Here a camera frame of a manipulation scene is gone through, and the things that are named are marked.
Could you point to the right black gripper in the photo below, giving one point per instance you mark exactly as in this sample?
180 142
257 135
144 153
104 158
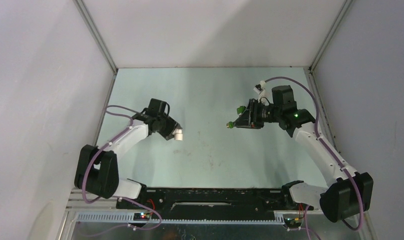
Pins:
249 119

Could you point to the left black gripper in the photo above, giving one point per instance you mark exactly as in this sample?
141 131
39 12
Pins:
172 125

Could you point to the green plastic faucet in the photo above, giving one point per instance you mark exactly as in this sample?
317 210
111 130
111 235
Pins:
236 116

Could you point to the white elbow fitting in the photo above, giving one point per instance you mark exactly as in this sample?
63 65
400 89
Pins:
178 134

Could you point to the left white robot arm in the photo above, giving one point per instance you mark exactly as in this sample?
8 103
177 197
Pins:
98 166

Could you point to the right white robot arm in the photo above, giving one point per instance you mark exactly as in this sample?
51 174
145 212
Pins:
347 192

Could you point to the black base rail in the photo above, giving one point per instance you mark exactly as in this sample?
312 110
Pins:
213 204

